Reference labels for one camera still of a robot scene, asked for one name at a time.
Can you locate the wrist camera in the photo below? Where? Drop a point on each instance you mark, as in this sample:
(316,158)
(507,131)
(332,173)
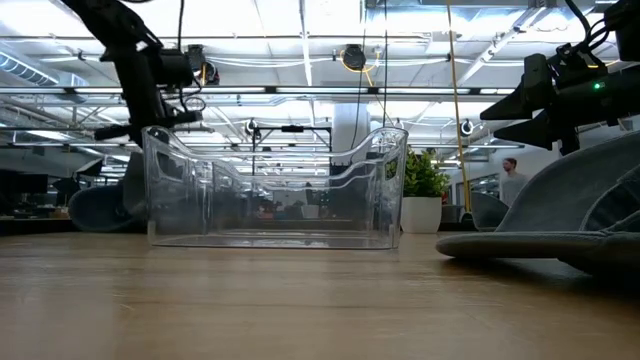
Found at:
(580,62)
(175,67)

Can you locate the dark blue denim baseball cap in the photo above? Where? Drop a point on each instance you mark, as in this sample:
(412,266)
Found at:
(97,210)
(615,205)

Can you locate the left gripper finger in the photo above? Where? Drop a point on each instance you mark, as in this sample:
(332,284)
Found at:
(186,118)
(112,133)

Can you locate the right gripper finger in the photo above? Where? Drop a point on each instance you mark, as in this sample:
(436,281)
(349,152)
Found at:
(535,132)
(520,107)

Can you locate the person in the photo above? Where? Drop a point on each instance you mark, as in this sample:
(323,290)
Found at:
(512,187)

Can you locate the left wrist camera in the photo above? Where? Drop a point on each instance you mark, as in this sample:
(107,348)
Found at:
(175,67)

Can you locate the clear plastic storage bin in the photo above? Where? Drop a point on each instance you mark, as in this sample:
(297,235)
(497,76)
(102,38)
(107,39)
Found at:
(300,186)
(275,240)

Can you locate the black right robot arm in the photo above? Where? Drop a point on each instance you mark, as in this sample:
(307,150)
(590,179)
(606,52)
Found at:
(620,95)

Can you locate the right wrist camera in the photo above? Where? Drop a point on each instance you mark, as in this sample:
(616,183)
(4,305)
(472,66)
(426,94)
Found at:
(580,62)

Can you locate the black background rig frame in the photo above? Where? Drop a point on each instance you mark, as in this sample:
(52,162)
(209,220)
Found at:
(292,128)

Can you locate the small plant in white pot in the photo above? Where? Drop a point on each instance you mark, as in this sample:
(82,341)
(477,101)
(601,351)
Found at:
(422,215)

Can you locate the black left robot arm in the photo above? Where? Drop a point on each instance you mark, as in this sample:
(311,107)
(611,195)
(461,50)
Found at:
(100,20)

